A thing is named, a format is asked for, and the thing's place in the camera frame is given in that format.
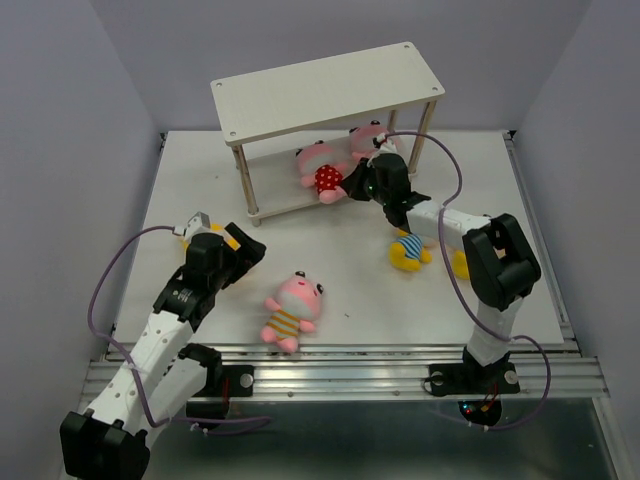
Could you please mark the aluminium rail frame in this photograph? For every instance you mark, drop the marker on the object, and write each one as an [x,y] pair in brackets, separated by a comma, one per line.
[354,389]

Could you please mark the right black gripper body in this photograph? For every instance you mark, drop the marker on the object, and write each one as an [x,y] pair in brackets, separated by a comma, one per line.
[368,183]

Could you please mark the yellow toy blue-striped shirt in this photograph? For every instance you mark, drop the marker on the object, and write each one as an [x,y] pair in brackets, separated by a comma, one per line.
[408,253]

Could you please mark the pink toy orange-striped shirt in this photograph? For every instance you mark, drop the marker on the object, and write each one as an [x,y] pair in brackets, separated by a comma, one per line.
[293,310]

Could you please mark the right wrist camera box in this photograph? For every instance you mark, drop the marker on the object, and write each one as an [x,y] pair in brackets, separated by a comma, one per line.
[383,143]

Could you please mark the white two-tier shelf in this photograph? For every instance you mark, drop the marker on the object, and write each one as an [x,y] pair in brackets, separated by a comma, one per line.
[310,95]

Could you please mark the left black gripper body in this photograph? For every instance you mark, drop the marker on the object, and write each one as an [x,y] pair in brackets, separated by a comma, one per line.
[221,276]

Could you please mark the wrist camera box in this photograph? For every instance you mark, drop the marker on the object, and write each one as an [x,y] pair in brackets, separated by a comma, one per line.
[198,223]
[383,143]

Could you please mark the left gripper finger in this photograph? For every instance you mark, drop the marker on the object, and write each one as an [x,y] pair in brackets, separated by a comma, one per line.
[247,258]
[242,242]

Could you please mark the yellow toy pink-striped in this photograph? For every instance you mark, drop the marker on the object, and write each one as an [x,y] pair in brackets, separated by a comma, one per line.
[459,265]
[216,229]

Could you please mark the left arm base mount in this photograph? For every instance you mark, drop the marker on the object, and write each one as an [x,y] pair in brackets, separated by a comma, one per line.
[213,401]

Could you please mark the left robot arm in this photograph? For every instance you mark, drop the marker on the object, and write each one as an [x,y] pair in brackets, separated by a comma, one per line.
[113,437]

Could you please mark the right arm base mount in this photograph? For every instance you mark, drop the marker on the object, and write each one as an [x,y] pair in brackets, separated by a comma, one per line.
[479,387]

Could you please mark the pink toy pink-striped shirt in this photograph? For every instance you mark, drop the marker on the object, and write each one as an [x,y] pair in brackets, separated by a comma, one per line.
[361,141]

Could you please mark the pink toy red polka-dot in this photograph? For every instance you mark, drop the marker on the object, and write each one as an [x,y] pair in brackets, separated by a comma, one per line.
[322,167]

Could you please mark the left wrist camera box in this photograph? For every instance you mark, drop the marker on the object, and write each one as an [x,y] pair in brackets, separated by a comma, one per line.
[198,223]

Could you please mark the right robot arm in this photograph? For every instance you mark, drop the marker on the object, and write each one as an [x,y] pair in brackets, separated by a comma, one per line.
[502,266]

